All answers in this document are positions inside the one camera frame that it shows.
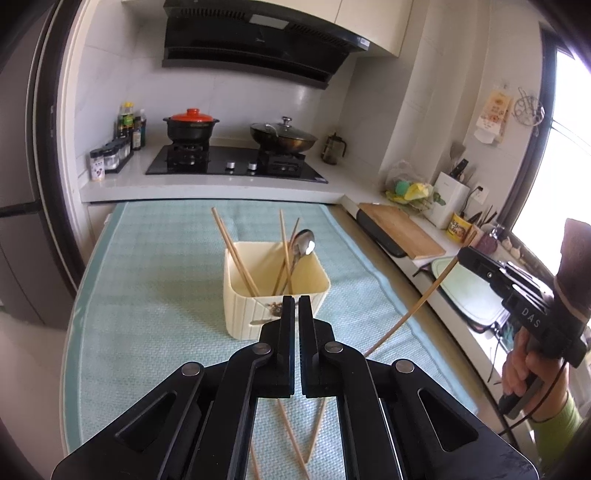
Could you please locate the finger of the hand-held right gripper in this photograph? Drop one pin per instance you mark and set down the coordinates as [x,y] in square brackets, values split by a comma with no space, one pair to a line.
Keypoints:
[496,265]
[480,272]

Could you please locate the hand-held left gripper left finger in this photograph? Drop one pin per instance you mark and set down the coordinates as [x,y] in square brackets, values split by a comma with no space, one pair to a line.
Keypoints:
[287,323]

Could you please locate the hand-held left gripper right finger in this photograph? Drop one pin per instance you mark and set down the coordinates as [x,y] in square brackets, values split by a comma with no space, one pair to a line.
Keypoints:
[305,323]

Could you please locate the cream ribbed utensil holder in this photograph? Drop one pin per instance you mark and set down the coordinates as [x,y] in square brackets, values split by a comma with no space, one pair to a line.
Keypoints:
[249,318]

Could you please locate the wooden chopstick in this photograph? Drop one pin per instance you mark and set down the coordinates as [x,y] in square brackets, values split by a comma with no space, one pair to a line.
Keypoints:
[284,249]
[255,461]
[231,244]
[286,258]
[233,258]
[415,304]
[293,438]
[318,429]

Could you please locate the metal spoon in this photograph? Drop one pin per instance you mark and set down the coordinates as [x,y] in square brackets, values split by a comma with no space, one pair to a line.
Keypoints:
[304,242]

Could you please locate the person's right forearm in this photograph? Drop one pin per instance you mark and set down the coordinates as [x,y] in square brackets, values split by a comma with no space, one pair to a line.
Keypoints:
[565,427]

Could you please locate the person's right hand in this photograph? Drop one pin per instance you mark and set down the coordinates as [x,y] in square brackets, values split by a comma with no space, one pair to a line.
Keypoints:
[551,392]

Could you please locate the kitchen sink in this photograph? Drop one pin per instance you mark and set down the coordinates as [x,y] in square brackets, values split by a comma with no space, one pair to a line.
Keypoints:
[466,295]

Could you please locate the dark utensil cup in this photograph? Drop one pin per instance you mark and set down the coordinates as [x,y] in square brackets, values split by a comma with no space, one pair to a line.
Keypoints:
[485,240]

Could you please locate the yellow cup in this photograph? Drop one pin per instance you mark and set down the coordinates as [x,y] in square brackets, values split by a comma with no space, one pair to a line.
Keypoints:
[461,228]

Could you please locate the white knife block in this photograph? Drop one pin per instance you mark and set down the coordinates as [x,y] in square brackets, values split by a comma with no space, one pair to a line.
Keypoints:
[450,203]

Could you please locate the wooden cutting board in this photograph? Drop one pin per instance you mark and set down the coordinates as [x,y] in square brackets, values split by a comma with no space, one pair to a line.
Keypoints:
[406,230]

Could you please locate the yellow cloth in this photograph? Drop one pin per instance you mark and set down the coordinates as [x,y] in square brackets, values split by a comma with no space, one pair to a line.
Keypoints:
[421,191]

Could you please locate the green sponge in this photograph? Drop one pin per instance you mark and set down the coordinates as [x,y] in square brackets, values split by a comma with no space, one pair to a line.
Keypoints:
[402,188]

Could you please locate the black dish tray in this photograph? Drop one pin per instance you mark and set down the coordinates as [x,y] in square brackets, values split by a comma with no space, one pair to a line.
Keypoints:
[374,228]

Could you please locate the metal spatula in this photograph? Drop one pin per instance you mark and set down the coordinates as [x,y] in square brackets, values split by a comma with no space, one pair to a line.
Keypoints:
[457,154]

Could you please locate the clear plastic bag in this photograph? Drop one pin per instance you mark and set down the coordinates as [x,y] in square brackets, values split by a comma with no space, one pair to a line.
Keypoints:
[404,170]

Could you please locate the light blue woven mat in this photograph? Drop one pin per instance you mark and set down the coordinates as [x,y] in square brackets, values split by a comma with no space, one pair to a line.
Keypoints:
[152,277]

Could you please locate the window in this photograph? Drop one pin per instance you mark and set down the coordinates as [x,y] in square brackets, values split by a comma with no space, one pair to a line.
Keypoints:
[572,138]

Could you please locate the hanging paper packet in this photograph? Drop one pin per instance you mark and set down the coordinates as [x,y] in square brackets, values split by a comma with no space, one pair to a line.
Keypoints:
[494,115]

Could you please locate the black gas stove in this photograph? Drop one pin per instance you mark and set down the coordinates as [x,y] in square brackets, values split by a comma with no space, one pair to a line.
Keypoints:
[217,164]

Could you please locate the glass french press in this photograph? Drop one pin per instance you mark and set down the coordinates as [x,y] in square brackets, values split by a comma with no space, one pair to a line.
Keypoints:
[333,150]

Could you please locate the black wok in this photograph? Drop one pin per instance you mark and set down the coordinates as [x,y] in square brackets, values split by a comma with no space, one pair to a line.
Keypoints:
[286,145]

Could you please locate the glass wok lid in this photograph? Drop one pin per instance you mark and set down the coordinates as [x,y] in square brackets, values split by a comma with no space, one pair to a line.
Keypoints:
[286,128]

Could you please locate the black clay pot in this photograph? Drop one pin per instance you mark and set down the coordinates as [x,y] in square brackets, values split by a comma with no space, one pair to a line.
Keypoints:
[190,131]

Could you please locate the red pot lid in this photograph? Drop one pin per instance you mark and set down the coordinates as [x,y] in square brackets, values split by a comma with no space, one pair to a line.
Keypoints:
[191,115]

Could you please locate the clear spice jar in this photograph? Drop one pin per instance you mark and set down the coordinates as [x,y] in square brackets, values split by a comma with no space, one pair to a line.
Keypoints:
[109,159]
[119,153]
[127,148]
[97,167]

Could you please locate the small dark sauce bottle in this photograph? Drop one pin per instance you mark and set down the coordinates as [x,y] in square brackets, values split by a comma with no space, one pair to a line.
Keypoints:
[137,134]
[142,129]

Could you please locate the large dark sauce bottle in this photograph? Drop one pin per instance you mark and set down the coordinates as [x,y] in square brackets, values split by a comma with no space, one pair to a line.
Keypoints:
[125,121]

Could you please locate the black range hood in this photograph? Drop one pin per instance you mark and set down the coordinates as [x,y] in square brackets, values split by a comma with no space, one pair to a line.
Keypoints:
[249,41]

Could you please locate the steel refrigerator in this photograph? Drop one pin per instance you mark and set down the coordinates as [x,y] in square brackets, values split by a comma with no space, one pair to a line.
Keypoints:
[27,184]

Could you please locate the white wall outlet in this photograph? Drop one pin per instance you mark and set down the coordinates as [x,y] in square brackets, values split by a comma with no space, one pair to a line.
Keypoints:
[479,194]

